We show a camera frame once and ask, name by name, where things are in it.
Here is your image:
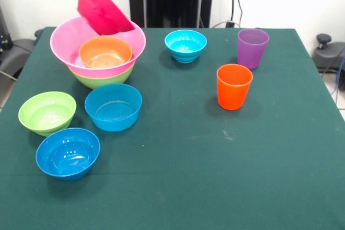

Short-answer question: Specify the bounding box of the small light blue footed bowl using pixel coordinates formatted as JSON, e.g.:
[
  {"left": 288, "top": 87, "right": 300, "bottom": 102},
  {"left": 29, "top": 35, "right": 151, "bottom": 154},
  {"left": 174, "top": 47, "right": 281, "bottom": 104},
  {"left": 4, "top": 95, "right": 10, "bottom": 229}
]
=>
[{"left": 164, "top": 29, "right": 208, "bottom": 64}]

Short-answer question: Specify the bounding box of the dark blue bowl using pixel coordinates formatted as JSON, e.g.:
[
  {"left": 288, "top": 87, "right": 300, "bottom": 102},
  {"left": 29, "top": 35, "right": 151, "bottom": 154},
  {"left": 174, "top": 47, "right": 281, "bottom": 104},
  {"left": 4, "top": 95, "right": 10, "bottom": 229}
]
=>
[{"left": 35, "top": 128, "right": 101, "bottom": 182}]

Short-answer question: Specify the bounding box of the dark green tablecloth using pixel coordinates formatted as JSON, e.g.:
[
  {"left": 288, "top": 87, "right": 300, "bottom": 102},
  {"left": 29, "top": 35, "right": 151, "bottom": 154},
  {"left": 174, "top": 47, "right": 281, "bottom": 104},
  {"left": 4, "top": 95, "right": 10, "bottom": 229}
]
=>
[{"left": 0, "top": 26, "right": 345, "bottom": 230}]

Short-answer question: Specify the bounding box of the black and grey equipment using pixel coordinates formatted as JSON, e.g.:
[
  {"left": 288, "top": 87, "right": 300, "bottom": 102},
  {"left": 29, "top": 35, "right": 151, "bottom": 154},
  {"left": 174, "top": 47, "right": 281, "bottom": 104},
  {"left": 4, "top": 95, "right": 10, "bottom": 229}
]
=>
[{"left": 0, "top": 3, "right": 37, "bottom": 80}]

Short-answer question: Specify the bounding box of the large green bowl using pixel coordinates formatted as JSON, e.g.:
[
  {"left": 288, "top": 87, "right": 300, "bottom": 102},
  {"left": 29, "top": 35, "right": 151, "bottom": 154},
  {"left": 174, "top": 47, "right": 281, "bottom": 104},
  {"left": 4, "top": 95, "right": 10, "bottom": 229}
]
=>
[{"left": 67, "top": 62, "right": 135, "bottom": 90}]

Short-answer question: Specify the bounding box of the orange cup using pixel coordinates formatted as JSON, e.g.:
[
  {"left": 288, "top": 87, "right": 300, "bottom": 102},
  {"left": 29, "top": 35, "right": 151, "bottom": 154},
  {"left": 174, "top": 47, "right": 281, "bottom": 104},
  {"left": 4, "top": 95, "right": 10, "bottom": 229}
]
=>
[{"left": 217, "top": 64, "right": 253, "bottom": 111}]

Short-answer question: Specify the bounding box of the purple cup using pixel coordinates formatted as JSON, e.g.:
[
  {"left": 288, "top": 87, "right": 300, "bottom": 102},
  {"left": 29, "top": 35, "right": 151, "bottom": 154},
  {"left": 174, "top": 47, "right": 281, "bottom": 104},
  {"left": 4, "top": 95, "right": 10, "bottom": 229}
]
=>
[{"left": 237, "top": 28, "right": 270, "bottom": 69}]

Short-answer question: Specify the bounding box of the small red bowl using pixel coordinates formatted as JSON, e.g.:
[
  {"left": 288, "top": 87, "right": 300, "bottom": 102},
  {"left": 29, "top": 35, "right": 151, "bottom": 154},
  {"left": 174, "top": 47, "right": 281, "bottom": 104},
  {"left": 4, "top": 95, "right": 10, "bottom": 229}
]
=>
[{"left": 77, "top": 0, "right": 136, "bottom": 37}]

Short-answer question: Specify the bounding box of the wide light blue bowl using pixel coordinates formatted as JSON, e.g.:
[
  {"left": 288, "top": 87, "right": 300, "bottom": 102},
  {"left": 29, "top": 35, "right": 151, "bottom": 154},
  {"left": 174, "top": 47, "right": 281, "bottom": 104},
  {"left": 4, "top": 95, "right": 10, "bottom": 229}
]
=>
[{"left": 84, "top": 83, "right": 143, "bottom": 133}]

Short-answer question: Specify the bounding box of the small green bowl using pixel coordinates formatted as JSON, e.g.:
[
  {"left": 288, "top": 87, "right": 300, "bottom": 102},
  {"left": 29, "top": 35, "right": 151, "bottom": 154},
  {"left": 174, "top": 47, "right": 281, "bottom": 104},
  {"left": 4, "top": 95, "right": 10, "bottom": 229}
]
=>
[{"left": 18, "top": 91, "right": 77, "bottom": 137}]

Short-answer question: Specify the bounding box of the black equipment with knob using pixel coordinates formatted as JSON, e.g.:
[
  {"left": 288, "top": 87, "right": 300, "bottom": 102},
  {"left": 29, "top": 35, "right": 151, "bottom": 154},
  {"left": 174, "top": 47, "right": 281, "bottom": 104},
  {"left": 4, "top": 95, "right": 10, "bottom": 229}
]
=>
[{"left": 312, "top": 33, "right": 345, "bottom": 92}]

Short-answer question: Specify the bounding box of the orange bowl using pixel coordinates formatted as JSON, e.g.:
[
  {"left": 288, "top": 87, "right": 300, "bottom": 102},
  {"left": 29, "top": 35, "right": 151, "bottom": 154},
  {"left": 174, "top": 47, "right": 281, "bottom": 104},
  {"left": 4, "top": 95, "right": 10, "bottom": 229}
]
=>
[{"left": 78, "top": 37, "right": 133, "bottom": 69}]

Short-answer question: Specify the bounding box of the large pink bowl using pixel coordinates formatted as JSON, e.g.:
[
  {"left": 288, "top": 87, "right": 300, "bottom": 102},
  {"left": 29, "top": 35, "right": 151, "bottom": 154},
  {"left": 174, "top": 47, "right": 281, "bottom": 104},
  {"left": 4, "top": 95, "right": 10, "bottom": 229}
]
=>
[{"left": 49, "top": 16, "right": 147, "bottom": 79}]

